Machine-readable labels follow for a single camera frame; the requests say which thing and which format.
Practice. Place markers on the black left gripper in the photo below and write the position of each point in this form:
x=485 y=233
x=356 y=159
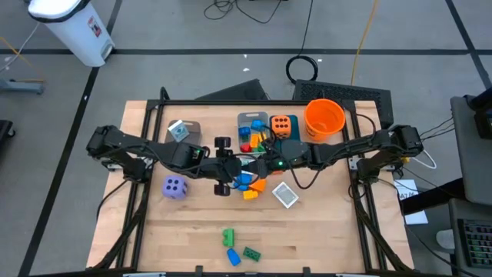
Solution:
x=230 y=169

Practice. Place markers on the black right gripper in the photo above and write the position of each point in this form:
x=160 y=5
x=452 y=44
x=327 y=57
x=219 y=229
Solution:
x=294 y=154

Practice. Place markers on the orange-red brick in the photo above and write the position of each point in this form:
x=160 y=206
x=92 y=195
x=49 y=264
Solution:
x=276 y=172

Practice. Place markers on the red toy block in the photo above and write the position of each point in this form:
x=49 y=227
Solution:
x=246 y=148

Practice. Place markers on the yellow toy block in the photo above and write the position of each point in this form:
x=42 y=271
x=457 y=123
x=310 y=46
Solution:
x=263 y=136
x=250 y=195

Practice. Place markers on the orange foam die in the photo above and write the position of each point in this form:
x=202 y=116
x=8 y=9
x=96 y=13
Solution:
x=281 y=134

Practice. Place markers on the blue square stud brick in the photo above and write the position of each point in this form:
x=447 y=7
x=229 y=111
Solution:
x=244 y=131

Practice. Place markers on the light blue rounded block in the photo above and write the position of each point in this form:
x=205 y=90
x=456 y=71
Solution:
x=256 y=124

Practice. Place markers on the white teal card box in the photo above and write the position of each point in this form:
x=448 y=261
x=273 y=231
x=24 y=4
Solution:
x=178 y=131

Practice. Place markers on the bright green toy block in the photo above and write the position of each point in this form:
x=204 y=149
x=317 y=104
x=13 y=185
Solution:
x=228 y=237

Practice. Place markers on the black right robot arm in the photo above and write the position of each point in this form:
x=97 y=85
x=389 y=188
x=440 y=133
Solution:
x=346 y=148

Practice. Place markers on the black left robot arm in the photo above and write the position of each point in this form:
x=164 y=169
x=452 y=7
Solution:
x=153 y=148

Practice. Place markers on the orange toy block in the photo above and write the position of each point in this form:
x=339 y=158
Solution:
x=259 y=186

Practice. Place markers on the taupe plastic bin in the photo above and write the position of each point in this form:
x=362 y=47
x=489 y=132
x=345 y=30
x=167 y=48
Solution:
x=192 y=134

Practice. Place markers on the light grey plastic bin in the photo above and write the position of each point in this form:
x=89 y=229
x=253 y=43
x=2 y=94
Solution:
x=241 y=123

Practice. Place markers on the teal plastic bin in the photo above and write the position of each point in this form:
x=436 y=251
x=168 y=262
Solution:
x=295 y=131

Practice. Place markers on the purple foam die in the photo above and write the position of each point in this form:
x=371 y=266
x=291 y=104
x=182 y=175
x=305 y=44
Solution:
x=167 y=192

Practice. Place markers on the black slanted panel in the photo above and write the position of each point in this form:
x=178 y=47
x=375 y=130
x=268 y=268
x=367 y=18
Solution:
x=242 y=92

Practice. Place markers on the orange pumpkin bucket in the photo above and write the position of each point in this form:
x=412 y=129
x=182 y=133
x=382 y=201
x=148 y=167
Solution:
x=324 y=111

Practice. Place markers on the dark green flat brick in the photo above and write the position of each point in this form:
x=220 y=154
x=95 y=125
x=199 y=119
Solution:
x=251 y=254

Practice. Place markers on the blue rounded toy block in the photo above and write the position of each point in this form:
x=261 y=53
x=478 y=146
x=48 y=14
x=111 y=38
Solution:
x=233 y=257

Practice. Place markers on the black table edge clamp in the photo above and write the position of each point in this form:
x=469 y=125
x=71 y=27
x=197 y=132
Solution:
x=199 y=270
x=306 y=271

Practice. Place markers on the black computer tower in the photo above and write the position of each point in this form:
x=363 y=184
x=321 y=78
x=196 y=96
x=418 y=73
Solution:
x=346 y=92

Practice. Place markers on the white paper sheet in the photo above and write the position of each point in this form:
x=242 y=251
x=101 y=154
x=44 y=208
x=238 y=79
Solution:
x=417 y=218
x=407 y=188

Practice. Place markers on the black floor beam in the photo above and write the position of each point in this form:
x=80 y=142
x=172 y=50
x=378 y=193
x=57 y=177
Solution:
x=430 y=196

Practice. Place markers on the white trash bin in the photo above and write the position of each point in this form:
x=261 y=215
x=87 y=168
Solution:
x=77 y=31

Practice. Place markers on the grey desk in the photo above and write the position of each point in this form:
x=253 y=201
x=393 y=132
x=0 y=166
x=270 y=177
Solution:
x=461 y=209
x=469 y=165

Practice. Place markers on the grey metal floor base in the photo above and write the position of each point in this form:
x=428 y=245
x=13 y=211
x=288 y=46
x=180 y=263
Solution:
x=23 y=87

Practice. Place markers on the black caster base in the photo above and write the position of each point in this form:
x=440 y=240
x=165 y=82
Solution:
x=4 y=131

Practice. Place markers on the black backlit keyboard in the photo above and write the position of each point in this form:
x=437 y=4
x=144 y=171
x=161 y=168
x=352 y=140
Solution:
x=476 y=242

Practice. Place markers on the black desk device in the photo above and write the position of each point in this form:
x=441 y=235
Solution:
x=484 y=119

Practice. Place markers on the silver aluminium bracket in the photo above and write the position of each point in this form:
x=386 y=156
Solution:
x=353 y=163

